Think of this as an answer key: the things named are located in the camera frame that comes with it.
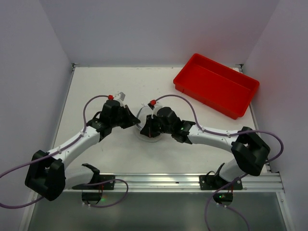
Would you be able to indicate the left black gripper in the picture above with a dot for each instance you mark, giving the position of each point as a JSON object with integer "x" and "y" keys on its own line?
{"x": 125, "y": 116}

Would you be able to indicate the aluminium front rail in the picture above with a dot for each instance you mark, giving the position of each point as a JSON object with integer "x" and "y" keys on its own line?
{"x": 161, "y": 182}

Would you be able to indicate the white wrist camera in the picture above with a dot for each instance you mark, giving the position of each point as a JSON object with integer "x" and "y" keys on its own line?
{"x": 155, "y": 106}
{"x": 120, "y": 98}

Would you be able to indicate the red plastic bin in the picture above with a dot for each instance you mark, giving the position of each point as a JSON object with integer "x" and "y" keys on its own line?
{"x": 217, "y": 86}

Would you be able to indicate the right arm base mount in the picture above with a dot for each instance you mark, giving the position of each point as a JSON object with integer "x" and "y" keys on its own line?
{"x": 217, "y": 186}

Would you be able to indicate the white mesh laundry bag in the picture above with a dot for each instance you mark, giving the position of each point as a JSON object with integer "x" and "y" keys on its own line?
{"x": 141, "y": 115}

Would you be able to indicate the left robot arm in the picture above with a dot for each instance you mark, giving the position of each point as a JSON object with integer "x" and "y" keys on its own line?
{"x": 47, "y": 172}

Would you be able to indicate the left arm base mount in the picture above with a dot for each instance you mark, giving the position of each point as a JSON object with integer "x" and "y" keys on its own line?
{"x": 94, "y": 194}

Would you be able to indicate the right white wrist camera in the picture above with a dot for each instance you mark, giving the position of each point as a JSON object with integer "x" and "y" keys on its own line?
{"x": 155, "y": 106}

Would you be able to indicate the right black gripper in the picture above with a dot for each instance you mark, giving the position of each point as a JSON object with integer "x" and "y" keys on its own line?
{"x": 152, "y": 124}

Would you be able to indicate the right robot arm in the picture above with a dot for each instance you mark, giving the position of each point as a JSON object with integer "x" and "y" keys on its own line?
{"x": 249, "y": 151}

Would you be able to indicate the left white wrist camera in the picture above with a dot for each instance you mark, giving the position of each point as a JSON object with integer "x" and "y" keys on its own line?
{"x": 120, "y": 98}

